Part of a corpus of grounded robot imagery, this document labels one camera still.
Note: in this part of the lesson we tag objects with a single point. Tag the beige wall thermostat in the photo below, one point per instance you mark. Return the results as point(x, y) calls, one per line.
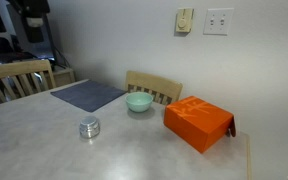
point(184, 20)

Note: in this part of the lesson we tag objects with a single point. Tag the silver round tin lid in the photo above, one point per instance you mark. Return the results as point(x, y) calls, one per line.
point(89, 120)

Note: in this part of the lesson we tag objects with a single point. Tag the small wooden cabinet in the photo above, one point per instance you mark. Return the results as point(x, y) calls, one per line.
point(63, 76)

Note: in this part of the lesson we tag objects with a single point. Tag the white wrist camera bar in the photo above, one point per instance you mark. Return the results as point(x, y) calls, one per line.
point(34, 22)

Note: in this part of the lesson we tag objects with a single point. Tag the white light switch plate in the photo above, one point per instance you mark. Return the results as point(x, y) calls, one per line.
point(218, 21)

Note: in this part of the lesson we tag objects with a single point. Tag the light wooden chair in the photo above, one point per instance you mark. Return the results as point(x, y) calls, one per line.
point(150, 85)
point(17, 70)

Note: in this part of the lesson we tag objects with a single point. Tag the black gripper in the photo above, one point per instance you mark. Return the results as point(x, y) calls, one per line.
point(35, 34)

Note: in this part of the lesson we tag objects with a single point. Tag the silver round tin base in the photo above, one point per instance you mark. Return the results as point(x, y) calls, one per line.
point(90, 132)

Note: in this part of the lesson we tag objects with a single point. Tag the mint green bowl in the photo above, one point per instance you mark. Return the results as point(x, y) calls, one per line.
point(139, 101)

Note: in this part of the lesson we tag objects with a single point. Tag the blue placemat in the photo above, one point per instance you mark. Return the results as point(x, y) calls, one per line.
point(87, 95)

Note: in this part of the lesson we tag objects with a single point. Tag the orange cardboard box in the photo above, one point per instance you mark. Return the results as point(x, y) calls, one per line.
point(197, 123)

